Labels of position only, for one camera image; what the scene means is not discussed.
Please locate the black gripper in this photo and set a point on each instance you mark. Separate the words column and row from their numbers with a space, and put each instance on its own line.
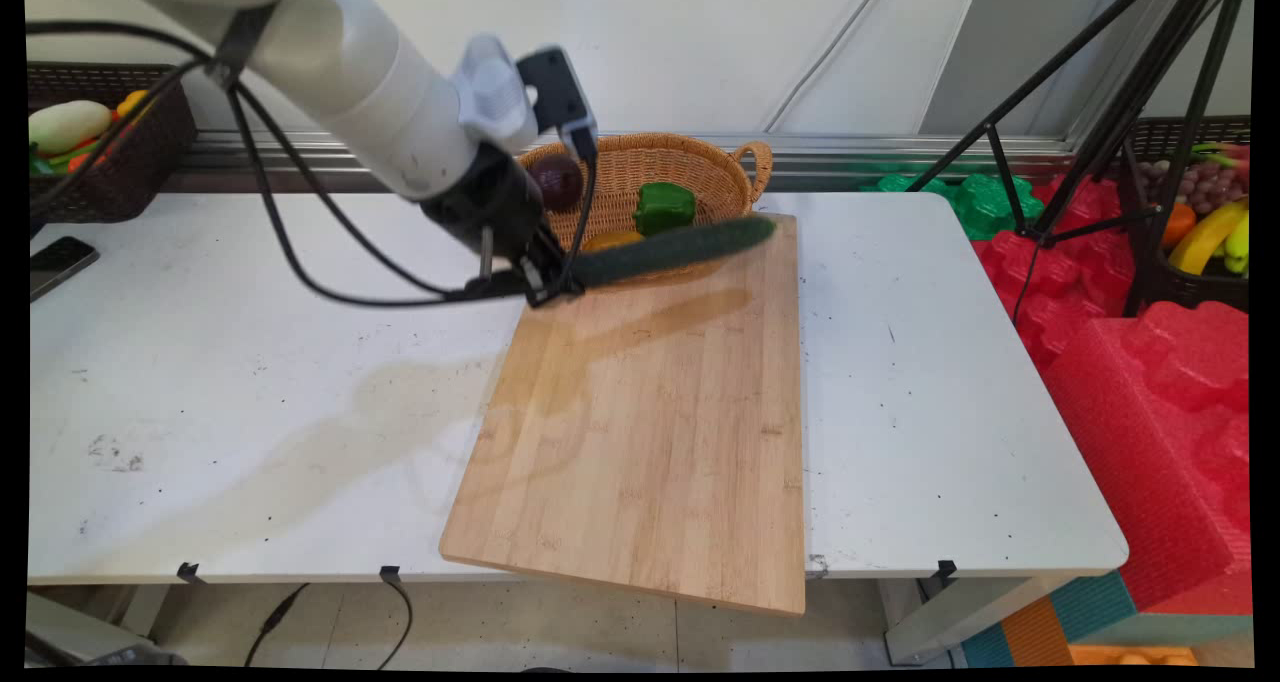
column 485, row 202

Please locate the dark green cucumber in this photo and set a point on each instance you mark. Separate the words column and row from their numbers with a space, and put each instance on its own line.
column 670, row 250

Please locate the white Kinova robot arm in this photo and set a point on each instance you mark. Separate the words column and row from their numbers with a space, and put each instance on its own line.
column 350, row 72

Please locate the yellow bell pepper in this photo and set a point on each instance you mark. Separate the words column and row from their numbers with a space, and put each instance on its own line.
column 612, row 241

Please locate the dark purple eggplant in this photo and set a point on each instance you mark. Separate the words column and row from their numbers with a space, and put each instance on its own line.
column 556, row 182

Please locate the green bell pepper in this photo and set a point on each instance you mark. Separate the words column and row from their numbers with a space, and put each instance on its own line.
column 664, row 208

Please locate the bamboo cutting board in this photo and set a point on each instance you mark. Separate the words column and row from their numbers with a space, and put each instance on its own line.
column 650, row 422

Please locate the dark woven vegetable basket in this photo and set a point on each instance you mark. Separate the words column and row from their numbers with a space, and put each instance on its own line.
column 140, row 172

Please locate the small yellow orange vegetable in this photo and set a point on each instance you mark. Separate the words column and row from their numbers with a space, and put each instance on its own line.
column 132, row 102

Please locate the green foam tray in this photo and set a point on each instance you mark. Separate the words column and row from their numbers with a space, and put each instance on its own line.
column 985, row 207

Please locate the orange carrot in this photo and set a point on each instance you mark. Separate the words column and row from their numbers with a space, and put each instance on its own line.
column 85, row 158

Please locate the black smartphone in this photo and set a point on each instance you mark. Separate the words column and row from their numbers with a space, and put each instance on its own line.
column 60, row 262

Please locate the pale white squash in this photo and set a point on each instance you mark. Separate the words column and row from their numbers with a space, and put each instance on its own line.
column 68, row 125

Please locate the red foam tray stack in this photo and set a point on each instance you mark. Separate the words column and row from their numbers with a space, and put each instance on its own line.
column 1060, row 282

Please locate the white table leg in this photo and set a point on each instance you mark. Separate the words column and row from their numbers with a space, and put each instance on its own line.
column 950, row 617

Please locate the black tripod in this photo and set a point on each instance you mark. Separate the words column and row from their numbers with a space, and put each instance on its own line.
column 1130, row 102

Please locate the large red foam tray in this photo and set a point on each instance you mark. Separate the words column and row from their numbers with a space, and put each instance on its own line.
column 1150, row 442

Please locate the orange fruit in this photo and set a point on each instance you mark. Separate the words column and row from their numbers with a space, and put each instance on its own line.
column 1178, row 224

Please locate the dark woven fruit basket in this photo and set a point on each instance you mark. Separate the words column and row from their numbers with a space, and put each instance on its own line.
column 1190, row 287

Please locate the purple grape bunch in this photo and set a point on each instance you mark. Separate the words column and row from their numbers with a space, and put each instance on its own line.
column 1200, row 187

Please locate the yellow banana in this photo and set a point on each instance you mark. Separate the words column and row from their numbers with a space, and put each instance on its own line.
column 1205, row 237

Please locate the yellow green fruit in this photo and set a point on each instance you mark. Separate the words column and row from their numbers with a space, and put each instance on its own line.
column 1238, row 247

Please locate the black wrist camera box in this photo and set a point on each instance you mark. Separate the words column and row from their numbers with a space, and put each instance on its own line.
column 558, row 92

